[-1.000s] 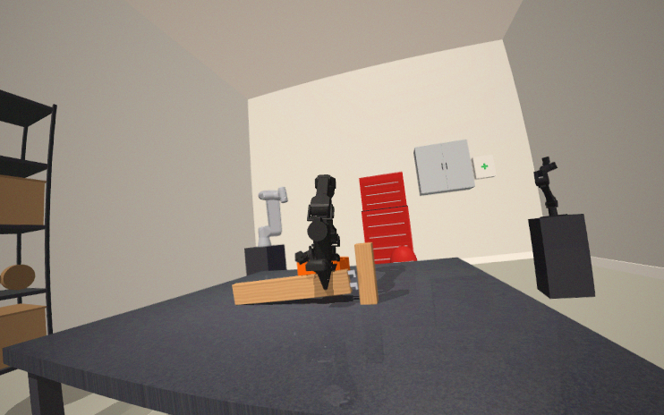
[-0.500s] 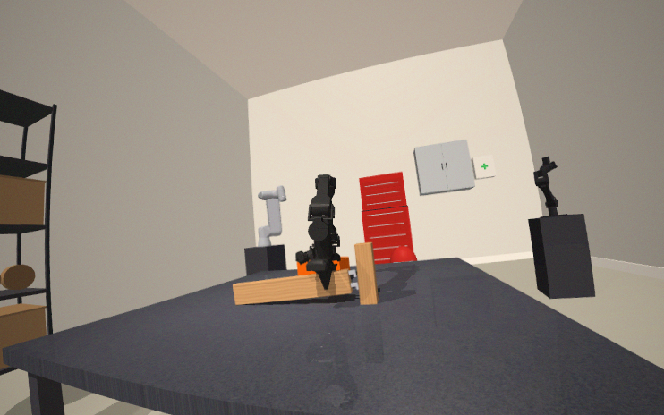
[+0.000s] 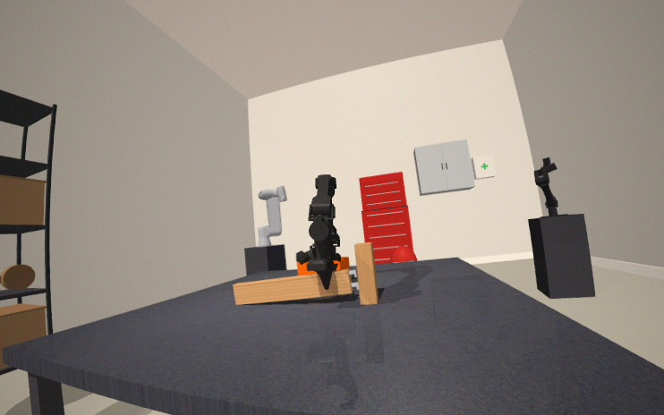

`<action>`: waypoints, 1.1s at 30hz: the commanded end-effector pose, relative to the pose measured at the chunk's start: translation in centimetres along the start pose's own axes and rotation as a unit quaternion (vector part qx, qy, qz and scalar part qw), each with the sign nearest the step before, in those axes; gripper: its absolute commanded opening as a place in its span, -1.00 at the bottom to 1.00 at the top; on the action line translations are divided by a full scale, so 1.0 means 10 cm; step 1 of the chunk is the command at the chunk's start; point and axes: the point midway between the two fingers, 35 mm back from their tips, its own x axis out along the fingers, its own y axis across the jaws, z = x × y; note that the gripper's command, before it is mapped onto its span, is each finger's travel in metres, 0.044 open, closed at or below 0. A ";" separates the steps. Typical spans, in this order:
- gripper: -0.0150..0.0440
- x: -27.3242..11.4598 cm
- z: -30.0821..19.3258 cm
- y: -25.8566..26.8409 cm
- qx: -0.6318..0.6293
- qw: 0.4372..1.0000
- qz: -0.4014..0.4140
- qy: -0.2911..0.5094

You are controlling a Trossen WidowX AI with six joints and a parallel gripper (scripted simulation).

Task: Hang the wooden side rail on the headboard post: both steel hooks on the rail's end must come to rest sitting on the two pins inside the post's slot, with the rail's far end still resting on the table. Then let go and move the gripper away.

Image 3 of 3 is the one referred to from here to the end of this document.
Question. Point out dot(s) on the light brown wooden post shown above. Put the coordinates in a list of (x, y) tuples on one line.
[(368, 289)]

